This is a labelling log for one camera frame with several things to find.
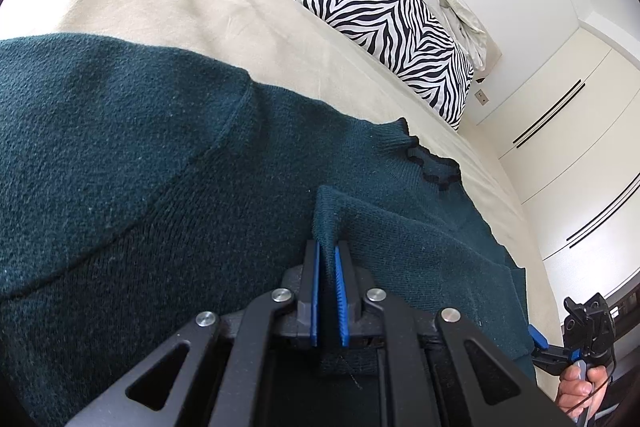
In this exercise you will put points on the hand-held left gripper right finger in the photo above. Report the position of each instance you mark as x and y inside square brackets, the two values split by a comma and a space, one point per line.
[342, 302]

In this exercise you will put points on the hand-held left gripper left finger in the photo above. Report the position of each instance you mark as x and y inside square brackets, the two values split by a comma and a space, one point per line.
[314, 297]

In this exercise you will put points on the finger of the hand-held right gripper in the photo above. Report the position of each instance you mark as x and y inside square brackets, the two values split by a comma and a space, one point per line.
[550, 354]

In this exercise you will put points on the dark teal knit sweater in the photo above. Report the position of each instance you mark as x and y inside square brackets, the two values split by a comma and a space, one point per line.
[150, 167]

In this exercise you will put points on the person's right hand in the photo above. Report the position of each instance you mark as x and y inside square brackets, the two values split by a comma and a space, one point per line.
[575, 392]

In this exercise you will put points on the white wardrobe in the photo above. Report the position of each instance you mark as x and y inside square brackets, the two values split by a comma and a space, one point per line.
[575, 157]

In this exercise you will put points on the zebra print pillow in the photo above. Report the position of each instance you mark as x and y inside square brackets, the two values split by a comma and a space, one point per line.
[395, 27]

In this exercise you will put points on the bed with beige sheet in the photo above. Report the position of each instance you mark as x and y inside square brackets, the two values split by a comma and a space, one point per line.
[200, 7]

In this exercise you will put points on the beige wall socket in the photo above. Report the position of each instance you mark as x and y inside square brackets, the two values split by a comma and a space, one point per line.
[482, 97]

